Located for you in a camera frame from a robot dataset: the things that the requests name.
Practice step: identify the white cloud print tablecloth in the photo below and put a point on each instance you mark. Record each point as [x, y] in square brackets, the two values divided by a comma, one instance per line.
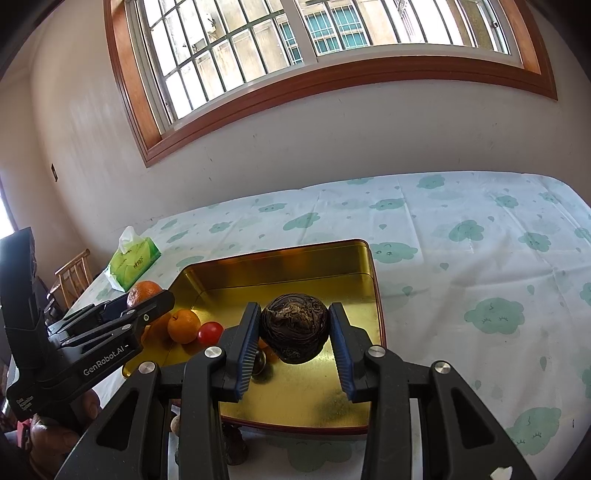
[461, 258]

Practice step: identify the green tissue pack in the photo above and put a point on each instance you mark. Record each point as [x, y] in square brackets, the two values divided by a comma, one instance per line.
[134, 265]

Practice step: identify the wooden framed barred window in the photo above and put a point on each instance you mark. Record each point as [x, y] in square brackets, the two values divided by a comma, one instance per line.
[323, 78]

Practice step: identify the wooden chair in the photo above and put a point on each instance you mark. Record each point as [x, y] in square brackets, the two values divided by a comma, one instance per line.
[74, 277]

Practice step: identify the dark wall switch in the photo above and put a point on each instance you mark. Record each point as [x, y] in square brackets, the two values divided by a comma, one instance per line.
[54, 171]

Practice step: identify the red and gold tin box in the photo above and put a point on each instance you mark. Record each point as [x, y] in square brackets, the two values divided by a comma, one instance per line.
[300, 397]

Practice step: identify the person's left hand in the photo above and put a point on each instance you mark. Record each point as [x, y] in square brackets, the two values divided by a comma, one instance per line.
[51, 436]

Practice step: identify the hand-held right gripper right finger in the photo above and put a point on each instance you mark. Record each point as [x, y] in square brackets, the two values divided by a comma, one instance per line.
[341, 355]

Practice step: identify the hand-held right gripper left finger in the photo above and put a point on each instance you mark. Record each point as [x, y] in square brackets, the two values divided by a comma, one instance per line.
[247, 350]

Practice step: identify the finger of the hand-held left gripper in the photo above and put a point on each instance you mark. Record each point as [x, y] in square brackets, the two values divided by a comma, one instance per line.
[152, 307]
[113, 308]

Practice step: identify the orange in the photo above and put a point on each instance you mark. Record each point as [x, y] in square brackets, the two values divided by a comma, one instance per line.
[183, 326]
[141, 293]

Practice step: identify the red tomato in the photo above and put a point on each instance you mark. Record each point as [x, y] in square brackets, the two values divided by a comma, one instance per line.
[210, 333]

